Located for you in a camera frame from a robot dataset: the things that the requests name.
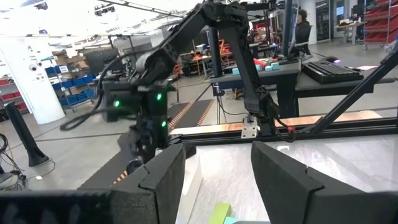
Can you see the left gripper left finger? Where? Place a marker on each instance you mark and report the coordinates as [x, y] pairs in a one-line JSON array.
[[161, 186]]

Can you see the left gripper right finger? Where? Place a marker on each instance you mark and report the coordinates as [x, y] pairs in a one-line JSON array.
[[286, 186]]

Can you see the green block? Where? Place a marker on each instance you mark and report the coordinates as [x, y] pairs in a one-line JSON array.
[[219, 214]]

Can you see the small teal block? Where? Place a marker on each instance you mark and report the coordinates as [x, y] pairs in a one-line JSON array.
[[230, 221]]

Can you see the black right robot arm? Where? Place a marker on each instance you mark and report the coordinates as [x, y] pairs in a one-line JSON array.
[[239, 62]]

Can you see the blue storage bin shelf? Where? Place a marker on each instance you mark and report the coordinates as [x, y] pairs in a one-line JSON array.
[[77, 82]]

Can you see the dark side table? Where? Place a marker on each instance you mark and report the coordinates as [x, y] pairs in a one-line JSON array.
[[280, 76]]

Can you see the dark grey desk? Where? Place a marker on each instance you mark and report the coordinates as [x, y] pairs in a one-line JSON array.
[[342, 85]]

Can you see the small red object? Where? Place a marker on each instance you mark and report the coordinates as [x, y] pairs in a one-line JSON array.
[[259, 62]]

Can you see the black diagonal strut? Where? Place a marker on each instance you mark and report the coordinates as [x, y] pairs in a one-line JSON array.
[[357, 90]]

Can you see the black keyboard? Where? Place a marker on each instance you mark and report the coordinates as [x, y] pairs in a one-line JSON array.
[[329, 72]]

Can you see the white pillar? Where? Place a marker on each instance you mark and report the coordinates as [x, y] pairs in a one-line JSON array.
[[31, 87]]

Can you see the black floor stand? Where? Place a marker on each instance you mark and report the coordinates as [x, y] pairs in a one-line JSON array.
[[23, 133]]

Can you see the black computer mouse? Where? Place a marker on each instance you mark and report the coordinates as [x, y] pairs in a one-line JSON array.
[[332, 59]]

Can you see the red storage bin shelf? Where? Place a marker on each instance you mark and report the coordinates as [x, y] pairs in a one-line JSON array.
[[11, 96]]

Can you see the person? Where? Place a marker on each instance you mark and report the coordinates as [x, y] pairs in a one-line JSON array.
[[303, 32]]

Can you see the red storage bin rack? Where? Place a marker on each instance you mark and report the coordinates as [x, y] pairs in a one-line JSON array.
[[379, 28]]

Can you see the metal mounting bracket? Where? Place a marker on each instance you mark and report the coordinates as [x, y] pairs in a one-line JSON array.
[[249, 129]]

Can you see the black aluminium table frame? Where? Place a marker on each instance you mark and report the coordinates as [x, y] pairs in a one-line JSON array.
[[342, 129]]

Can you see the dark blue post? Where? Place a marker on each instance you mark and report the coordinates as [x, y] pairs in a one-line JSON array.
[[215, 53], [287, 28]]

